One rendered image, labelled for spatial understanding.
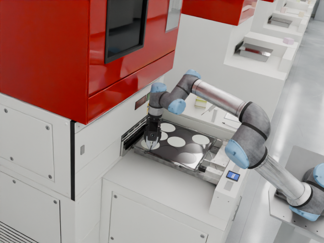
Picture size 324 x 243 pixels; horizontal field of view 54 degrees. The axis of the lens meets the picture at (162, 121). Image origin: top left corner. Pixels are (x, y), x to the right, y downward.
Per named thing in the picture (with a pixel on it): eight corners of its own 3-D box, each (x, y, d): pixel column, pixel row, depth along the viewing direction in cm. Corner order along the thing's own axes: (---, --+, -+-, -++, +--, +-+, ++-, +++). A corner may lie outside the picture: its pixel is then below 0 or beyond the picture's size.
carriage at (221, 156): (202, 179, 161) (204, 175, 159) (222, 145, 190) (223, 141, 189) (218, 185, 158) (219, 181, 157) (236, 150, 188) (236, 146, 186)
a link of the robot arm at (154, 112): (164, 109, 154) (147, 107, 154) (163, 117, 157) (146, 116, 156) (163, 102, 161) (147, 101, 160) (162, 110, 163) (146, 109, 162)
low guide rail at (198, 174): (133, 152, 178) (134, 148, 176) (135, 151, 180) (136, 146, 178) (219, 186, 162) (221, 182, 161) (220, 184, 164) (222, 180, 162)
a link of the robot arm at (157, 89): (159, 89, 147) (147, 83, 151) (156, 111, 152) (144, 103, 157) (171, 86, 152) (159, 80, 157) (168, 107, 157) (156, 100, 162)
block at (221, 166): (209, 166, 166) (210, 161, 165) (211, 162, 169) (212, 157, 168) (224, 171, 164) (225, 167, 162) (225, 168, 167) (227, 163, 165)
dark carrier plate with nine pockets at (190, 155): (134, 146, 170) (134, 145, 170) (161, 120, 198) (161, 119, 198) (194, 169, 160) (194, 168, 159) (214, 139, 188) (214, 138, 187)
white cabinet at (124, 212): (96, 281, 197) (101, 178, 157) (163, 191, 275) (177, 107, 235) (193, 336, 177) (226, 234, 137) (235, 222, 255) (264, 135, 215)
